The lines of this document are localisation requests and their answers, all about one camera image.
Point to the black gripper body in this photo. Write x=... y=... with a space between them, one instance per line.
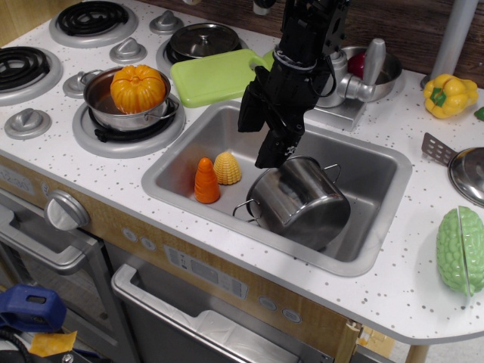
x=289 y=89

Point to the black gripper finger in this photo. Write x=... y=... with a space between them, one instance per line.
x=252 y=109
x=276 y=148

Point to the large steel pot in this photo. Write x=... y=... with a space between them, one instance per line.
x=299 y=202

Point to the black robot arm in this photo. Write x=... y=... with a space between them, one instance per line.
x=311 y=29

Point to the grey sink basin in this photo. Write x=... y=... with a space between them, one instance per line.
x=372 y=178

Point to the steel pot lid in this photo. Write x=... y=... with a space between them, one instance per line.
x=204 y=39

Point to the small steel pot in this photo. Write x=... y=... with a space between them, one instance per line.
x=100 y=103

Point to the yellow toy corn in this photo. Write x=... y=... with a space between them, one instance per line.
x=227 y=169

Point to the green cutting board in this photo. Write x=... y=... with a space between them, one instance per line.
x=221 y=77

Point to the grey toy faucet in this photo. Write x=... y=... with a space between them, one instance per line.
x=335 y=110

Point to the red toy fruit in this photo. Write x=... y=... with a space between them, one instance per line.
x=356 y=65

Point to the orange toy carrot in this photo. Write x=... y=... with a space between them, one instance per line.
x=206 y=186

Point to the steel bowl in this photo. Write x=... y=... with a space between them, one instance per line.
x=380 y=74

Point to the orange toy pumpkin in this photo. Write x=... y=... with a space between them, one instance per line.
x=135 y=89

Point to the grey stove knob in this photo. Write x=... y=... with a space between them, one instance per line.
x=166 y=24
x=27 y=124
x=74 y=86
x=128 y=52

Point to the metal spatula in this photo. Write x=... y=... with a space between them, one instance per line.
x=437 y=150

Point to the yellow toy bell pepper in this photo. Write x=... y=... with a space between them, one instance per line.
x=448 y=95

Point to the steel lid at right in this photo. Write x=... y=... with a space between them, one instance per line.
x=465 y=172

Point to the grey metal pole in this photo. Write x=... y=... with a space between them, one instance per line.
x=457 y=28

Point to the black back-left burner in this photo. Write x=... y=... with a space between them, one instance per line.
x=93 y=24

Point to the green toy piece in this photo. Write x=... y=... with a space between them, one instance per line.
x=479 y=114

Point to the grey dishwasher door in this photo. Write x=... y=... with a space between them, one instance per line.
x=176 y=322

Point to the green toy cabbage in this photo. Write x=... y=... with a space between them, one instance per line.
x=459 y=251

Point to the grey oven dial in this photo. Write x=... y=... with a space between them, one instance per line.
x=64 y=212

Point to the black left burner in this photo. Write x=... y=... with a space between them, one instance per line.
x=27 y=73

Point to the grey oven door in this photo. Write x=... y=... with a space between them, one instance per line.
x=74 y=265

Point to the blue clamp tool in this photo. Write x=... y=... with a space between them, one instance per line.
x=32 y=309

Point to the yellow tape piece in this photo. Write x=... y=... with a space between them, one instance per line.
x=46 y=344

